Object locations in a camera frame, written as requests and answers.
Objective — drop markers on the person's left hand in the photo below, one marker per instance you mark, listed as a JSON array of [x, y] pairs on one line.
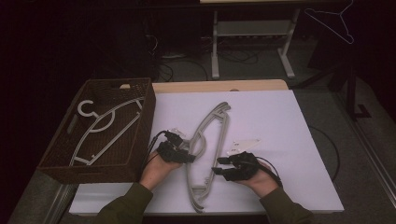
[[155, 174]]

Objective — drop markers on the person's right hand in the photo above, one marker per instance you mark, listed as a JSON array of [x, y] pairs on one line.
[[261, 183]]

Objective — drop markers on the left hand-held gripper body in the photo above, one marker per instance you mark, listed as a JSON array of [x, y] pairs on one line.
[[171, 154]]

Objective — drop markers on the brown wicker basket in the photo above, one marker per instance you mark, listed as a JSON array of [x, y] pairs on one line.
[[62, 161]]

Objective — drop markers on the black metal stand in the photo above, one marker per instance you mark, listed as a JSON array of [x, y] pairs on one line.
[[351, 93]]

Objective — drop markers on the wooden table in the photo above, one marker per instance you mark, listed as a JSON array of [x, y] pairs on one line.
[[218, 85]]

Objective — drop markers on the grey plastic clothes hanger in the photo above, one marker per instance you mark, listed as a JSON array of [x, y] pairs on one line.
[[115, 138], [188, 180], [221, 137], [218, 109]]

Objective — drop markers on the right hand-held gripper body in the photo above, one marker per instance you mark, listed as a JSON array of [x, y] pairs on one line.
[[244, 166]]

